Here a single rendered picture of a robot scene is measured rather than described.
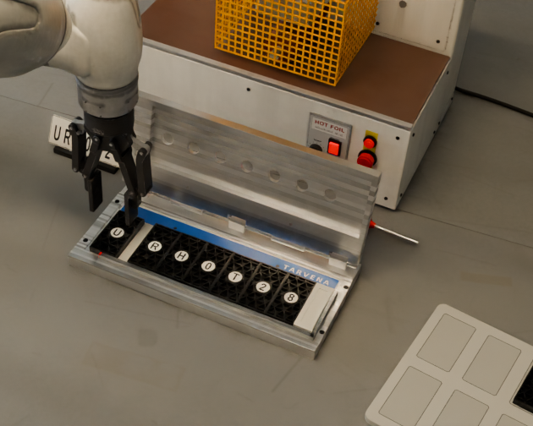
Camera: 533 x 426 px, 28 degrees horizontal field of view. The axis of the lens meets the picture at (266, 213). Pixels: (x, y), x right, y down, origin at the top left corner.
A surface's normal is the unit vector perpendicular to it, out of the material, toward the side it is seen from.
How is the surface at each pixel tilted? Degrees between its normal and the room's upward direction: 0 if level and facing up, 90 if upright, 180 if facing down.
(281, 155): 78
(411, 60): 0
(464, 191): 0
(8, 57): 112
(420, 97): 0
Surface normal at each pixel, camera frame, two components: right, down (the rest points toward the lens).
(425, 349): 0.06, -0.71
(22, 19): 0.95, 0.19
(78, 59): -0.18, 0.71
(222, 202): -0.39, 0.47
